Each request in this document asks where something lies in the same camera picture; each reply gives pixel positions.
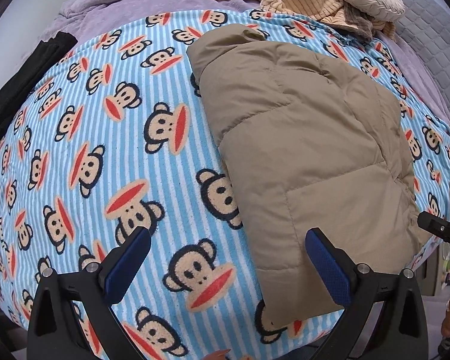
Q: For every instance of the monkey print striped blanket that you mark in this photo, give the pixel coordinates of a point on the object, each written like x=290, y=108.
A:
x=114, y=137

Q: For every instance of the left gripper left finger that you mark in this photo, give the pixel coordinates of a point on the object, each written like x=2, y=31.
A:
x=54, y=330

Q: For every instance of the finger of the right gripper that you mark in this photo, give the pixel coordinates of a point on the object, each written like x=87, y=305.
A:
x=434, y=225

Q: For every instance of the folded black garment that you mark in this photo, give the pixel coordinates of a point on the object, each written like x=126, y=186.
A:
x=15, y=91

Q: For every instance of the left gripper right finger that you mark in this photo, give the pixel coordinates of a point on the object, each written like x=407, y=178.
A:
x=400, y=331

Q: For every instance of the tan puffer jacket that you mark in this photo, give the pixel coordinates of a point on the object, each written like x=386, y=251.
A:
x=308, y=141

